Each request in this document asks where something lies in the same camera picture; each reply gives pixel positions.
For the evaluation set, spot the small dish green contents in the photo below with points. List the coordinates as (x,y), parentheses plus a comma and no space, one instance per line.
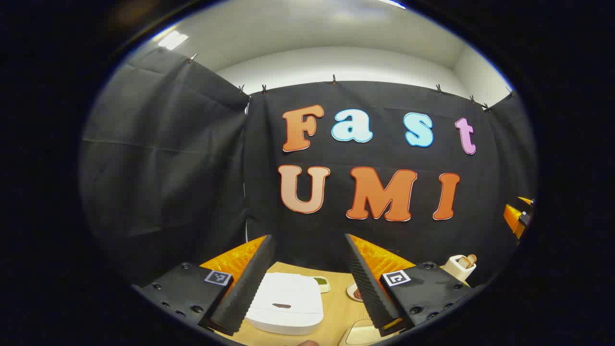
(321,282)

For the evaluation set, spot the clear box of rice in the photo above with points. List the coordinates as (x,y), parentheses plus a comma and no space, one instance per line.
(362,334)

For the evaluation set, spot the cream chopstick holder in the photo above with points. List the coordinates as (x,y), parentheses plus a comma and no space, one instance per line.
(454,270)

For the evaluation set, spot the red meat piece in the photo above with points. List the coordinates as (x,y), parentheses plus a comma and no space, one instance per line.
(358,293)

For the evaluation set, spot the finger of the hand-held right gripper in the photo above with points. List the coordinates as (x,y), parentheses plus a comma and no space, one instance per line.
(514,218)
(526,200)

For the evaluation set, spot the white rice cooker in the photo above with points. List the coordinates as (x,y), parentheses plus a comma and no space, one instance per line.
(288,302)

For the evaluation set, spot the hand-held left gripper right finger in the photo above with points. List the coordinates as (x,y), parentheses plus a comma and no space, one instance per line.
(370,293)

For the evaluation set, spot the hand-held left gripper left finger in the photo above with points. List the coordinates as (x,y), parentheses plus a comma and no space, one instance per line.
(245,288)

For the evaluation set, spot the black backdrop cloth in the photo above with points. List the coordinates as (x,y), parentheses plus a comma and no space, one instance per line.
(192,168)

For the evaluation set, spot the ceiling light panel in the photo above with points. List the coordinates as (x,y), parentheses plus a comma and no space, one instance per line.
(391,4)
(173,40)

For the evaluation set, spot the white round plate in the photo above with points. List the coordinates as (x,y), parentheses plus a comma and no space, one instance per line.
(352,293)

